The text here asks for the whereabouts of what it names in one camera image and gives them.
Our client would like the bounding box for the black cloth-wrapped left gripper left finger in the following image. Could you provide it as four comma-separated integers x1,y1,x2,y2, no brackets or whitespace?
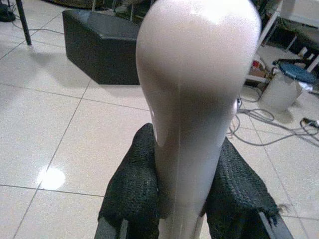
94,122,165,239

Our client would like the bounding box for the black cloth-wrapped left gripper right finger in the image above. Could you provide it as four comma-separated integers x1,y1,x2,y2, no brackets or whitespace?
202,136,295,239

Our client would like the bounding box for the white bucket with blue lid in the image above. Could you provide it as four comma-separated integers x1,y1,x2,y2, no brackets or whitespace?
261,59,317,113

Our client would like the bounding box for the small cardboard box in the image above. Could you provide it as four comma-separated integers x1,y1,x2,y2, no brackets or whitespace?
249,58,271,79

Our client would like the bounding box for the black angular box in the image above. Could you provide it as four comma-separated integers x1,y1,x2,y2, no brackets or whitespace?
62,9,141,85

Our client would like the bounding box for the black metal table leg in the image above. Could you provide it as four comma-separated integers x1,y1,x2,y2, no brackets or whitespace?
15,0,32,46

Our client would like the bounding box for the black round fan base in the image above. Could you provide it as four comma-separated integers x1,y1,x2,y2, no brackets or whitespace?
0,0,16,22

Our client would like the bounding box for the grey cable on floor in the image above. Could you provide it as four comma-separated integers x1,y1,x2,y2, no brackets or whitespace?
227,87,319,146

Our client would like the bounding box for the white shelf frame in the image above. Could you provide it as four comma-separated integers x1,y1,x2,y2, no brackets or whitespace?
245,0,319,83

